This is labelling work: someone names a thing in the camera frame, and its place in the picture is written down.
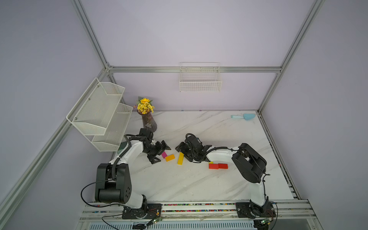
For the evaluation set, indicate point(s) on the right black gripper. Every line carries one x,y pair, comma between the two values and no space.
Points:
183,150

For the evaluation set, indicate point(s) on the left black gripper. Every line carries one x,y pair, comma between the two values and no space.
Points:
151,158

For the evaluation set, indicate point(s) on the yellow large block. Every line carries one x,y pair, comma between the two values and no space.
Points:
181,158

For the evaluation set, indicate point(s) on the orange block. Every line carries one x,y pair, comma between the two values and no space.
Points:
170,157

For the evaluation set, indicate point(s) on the red block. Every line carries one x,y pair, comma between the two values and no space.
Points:
213,166
222,166

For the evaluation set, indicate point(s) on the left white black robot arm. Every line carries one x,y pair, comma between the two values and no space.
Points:
113,185

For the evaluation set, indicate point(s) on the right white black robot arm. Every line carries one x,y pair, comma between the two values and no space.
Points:
250,164

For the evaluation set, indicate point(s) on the dark glass vase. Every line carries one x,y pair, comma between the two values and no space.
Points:
149,122

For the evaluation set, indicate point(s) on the yellow flower bouquet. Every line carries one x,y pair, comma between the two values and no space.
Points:
144,106

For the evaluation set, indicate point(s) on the lower white mesh shelf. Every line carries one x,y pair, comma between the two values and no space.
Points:
114,134

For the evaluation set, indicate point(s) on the white mesh shelf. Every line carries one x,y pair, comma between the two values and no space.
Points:
94,111
114,134

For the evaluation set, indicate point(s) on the teal scoop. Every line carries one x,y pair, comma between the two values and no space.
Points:
246,117

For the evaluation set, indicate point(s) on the upper white mesh shelf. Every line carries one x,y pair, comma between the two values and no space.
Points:
94,111

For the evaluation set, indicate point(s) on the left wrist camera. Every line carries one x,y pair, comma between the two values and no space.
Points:
146,135

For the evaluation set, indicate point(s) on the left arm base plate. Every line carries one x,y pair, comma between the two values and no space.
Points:
147,211

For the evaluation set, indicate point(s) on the white wire wall basket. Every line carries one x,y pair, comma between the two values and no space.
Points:
200,77

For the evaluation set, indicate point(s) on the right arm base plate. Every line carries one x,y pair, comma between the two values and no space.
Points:
251,210

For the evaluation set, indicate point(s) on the aluminium front rail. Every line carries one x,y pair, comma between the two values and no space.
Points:
206,210

